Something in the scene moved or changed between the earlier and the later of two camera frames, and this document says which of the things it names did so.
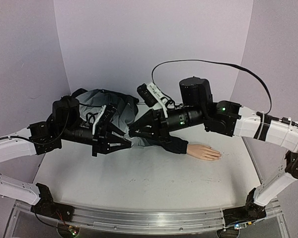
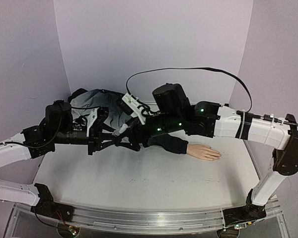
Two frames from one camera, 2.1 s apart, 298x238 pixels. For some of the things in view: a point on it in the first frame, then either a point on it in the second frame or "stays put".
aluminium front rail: x=146 y=219 stays put
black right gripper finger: x=145 y=135 → x=133 y=146
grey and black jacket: x=121 y=109 stays put
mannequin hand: x=203 y=151 stays put
